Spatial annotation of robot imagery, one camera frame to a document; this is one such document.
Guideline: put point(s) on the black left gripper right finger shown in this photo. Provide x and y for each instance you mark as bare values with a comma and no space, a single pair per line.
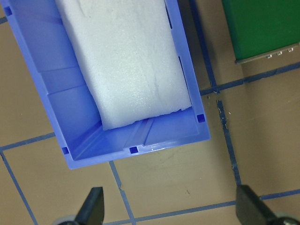
251,210

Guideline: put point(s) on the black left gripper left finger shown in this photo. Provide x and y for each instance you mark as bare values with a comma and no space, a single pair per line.
92,211

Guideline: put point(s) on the far blue storage bin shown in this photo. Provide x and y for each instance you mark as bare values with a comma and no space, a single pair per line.
72,112

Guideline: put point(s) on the white foam pad far bin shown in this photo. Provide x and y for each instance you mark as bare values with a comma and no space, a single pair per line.
127,57

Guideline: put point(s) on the green conveyor belt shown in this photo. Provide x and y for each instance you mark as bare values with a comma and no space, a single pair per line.
262,28

